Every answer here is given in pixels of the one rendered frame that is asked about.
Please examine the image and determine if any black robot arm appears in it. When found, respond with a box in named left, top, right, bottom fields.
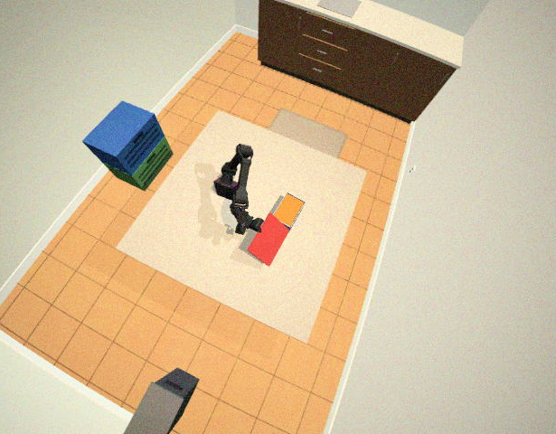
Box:
left=220, top=144, right=253, bottom=235

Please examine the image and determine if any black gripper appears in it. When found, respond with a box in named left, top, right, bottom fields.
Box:
left=245, top=212, right=264, bottom=232

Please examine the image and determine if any red lid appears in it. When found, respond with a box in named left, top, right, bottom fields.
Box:
left=247, top=213, right=289, bottom=266

